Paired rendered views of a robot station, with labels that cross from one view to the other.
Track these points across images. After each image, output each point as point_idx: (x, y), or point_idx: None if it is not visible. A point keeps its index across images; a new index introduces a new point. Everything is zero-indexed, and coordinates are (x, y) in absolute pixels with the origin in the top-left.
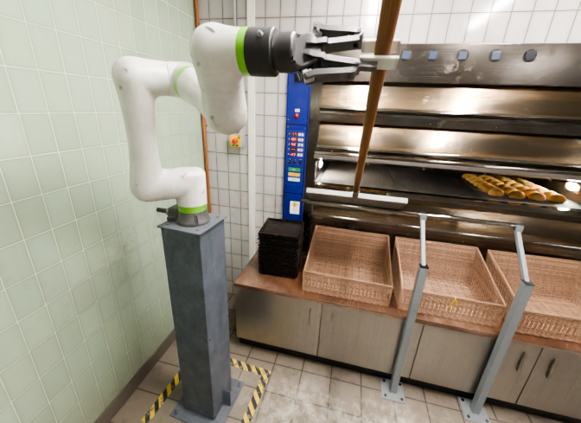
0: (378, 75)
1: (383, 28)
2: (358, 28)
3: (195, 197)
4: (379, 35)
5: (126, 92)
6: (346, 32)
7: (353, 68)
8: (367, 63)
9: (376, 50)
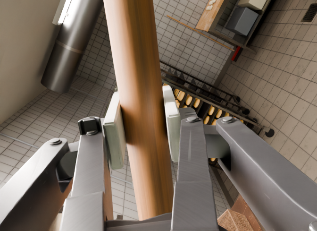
0: (171, 166)
1: (152, 10)
2: (56, 139)
3: None
4: (152, 40)
5: None
6: (51, 168)
7: (225, 117)
8: (187, 117)
9: (155, 95)
